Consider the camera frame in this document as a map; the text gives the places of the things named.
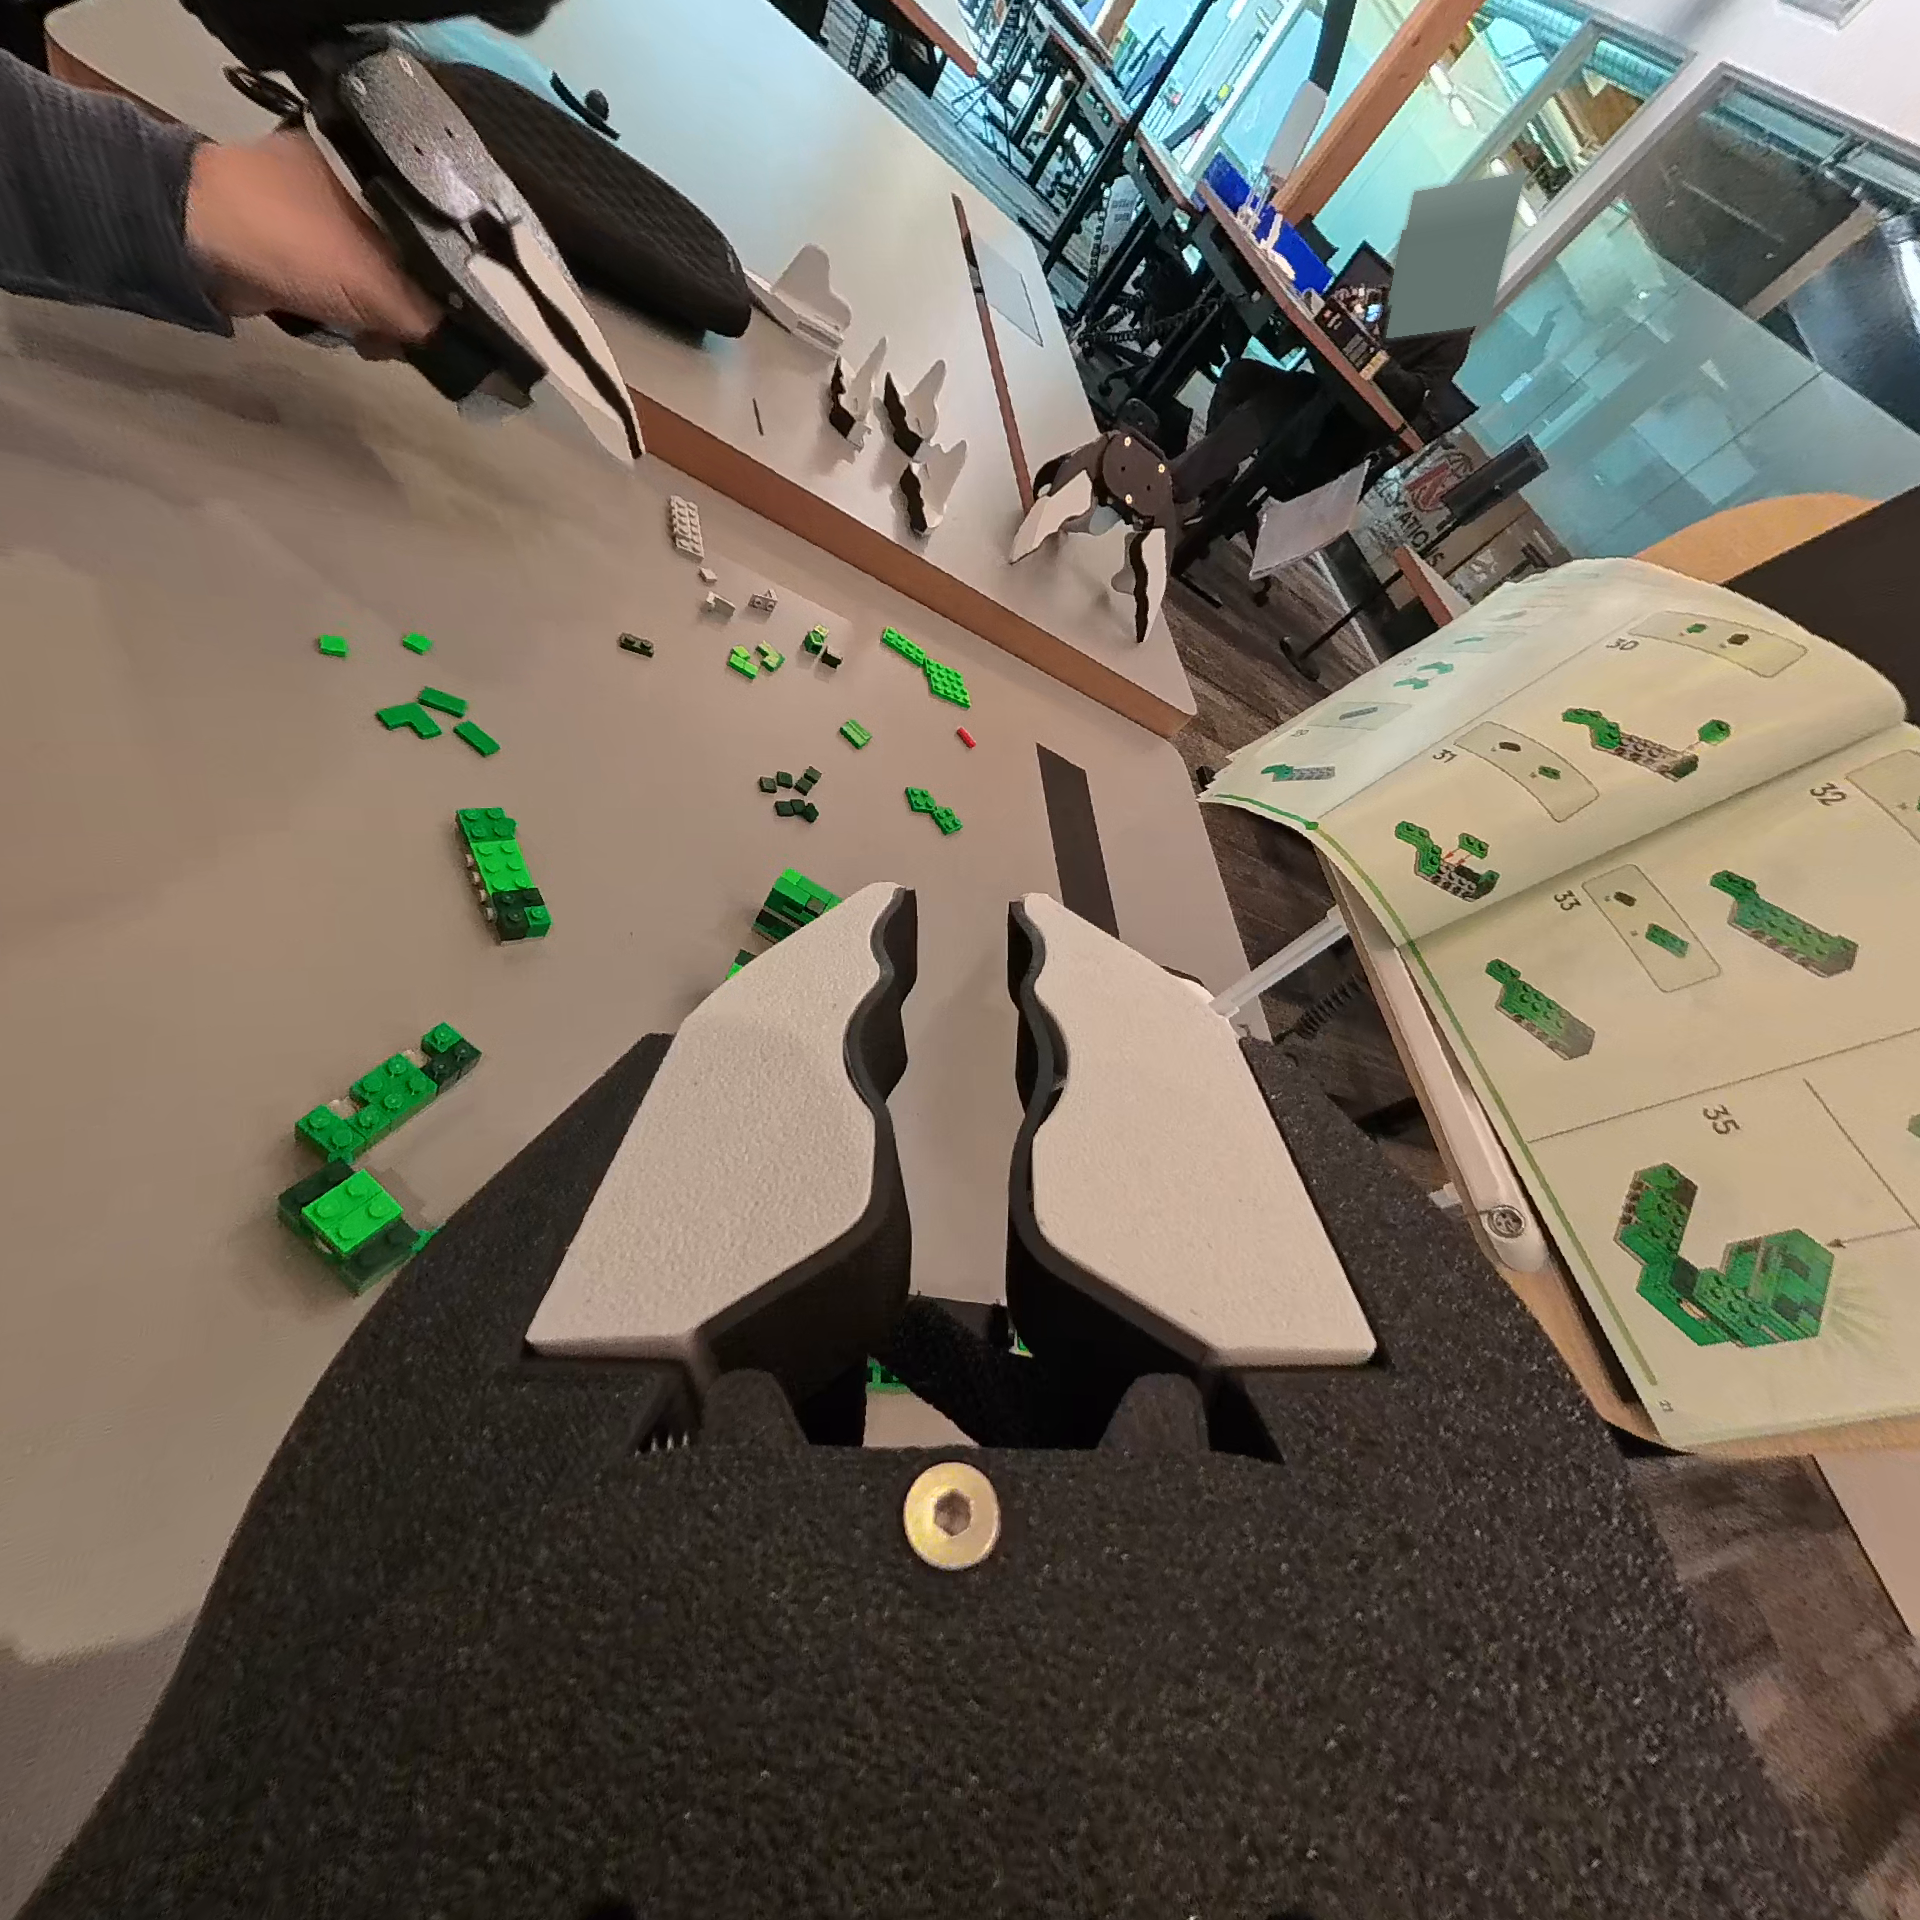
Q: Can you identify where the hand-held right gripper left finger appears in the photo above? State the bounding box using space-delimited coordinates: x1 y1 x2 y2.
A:
522 883 920 1451

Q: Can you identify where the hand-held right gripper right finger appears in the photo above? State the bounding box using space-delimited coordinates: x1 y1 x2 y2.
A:
1005 894 1380 1454

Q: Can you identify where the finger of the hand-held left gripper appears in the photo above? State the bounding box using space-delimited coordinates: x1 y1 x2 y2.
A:
454 246 636 464
514 222 651 456

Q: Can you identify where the long green brick assembly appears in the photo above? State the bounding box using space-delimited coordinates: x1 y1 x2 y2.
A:
454 806 554 944

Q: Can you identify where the person's left forearm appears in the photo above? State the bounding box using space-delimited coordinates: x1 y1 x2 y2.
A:
0 49 234 337

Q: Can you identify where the grey desk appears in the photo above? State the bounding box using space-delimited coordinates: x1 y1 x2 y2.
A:
0 284 1271 1669

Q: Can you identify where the wooden office desk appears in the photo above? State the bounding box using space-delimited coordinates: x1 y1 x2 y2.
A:
1192 180 1442 452

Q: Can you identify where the person's left hand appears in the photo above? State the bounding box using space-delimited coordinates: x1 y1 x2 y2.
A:
184 139 449 359

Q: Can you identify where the stepped green brick assembly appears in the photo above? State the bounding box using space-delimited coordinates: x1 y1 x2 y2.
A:
727 870 842 978

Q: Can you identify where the white table with wooden edge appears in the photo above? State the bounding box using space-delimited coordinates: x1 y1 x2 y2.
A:
44 0 1202 739

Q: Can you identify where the white book stand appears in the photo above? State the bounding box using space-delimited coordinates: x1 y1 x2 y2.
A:
1184 884 1537 1249

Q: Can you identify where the large angled green brick assembly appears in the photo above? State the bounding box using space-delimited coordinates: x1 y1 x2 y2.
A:
277 1023 486 1296

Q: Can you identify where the grey table hatch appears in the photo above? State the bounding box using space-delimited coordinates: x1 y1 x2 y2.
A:
975 246 1071 340

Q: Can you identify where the flat green studded plate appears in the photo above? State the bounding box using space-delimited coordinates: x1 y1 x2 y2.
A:
880 627 972 711

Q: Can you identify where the green brick instruction booklet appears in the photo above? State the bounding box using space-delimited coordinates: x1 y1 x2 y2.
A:
1201 558 1920 1451

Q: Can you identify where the loose gripper jaw assembly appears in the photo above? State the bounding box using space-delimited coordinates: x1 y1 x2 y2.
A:
1009 427 1180 645

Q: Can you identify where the white paper sheet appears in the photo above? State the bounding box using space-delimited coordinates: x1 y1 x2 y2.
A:
1248 463 1374 581

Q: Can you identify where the wooden pillar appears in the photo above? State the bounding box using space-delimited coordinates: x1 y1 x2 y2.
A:
1273 0 1518 224

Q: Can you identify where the white bracket part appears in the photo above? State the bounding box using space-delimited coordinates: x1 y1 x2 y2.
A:
745 245 855 359

